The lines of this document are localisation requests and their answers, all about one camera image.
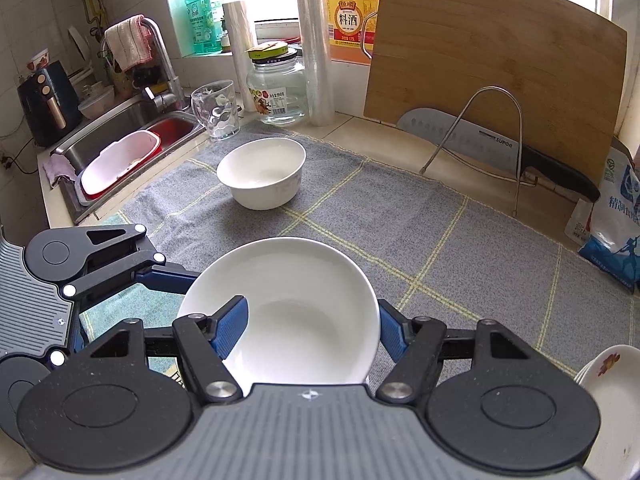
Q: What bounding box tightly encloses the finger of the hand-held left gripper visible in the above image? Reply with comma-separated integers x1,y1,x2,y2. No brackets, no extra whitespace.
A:
62,224,202,297
49,280,194,367

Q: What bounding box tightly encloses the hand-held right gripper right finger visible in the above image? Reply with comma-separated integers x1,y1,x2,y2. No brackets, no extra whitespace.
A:
375,299,531,405

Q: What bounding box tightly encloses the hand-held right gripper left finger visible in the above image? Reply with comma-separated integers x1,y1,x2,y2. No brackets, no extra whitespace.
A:
89,295,250,406

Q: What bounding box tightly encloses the wide white bowl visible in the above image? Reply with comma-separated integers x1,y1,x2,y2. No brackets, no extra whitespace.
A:
176,236,379,386

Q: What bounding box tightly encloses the grey checked mat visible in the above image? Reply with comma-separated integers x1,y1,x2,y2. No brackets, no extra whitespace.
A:
122,120,640,378

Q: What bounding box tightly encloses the white red-rimmed basin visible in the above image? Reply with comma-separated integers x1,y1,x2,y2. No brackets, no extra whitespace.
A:
80,130,162,200

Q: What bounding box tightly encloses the small white bowl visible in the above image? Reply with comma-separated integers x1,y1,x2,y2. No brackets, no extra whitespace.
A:
216,137,307,211

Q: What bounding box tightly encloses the purple cloth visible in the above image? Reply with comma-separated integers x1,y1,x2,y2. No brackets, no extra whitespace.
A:
42,154,78,183

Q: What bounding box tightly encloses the red basin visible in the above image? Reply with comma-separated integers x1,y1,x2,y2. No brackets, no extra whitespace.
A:
142,116,200,148

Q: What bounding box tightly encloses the stainless steel sink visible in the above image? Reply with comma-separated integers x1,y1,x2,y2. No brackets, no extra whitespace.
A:
50,92,208,226

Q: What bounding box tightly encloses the clear glass cup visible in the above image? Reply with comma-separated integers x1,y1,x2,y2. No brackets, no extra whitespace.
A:
191,79,241,141

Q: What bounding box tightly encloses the clear plastic container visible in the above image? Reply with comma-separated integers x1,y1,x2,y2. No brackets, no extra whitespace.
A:
78,85,117,120

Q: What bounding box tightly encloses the black air fryer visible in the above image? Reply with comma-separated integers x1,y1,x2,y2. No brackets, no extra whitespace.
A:
16,60,83,148

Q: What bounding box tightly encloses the metal faucet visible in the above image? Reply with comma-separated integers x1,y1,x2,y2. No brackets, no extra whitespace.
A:
102,17,193,113

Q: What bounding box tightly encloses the glass storage jar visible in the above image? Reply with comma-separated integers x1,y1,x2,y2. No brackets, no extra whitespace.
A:
246,42,307,126

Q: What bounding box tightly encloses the small cling film roll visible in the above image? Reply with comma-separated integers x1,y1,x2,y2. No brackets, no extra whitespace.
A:
221,1,260,113

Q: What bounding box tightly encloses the white oval floral dish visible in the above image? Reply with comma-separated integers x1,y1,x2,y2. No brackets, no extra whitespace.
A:
574,344,640,480

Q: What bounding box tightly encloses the white red striped cloth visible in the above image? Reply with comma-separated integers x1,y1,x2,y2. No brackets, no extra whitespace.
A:
104,15,155,72

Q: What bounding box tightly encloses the white blue salt bag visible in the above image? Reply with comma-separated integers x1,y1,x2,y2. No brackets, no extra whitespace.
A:
565,145,640,291

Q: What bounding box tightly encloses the green dish soap bottle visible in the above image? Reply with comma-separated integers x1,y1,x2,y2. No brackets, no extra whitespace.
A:
184,0,223,56

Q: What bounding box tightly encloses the large cling film roll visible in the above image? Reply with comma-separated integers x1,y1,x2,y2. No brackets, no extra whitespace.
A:
292,0,335,127

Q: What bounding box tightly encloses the bamboo cutting board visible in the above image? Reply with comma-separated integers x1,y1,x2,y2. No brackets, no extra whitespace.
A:
362,0,628,188

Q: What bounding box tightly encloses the orange cooking wine bottle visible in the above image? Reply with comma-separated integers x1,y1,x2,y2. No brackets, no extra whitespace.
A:
324,0,381,65

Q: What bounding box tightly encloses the black-handled kitchen knife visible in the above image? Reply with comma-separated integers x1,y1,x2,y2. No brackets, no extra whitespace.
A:
396,107,601,203

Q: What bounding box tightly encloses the metal wire rack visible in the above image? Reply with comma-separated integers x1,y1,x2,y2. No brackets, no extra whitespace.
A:
419,86,538,218

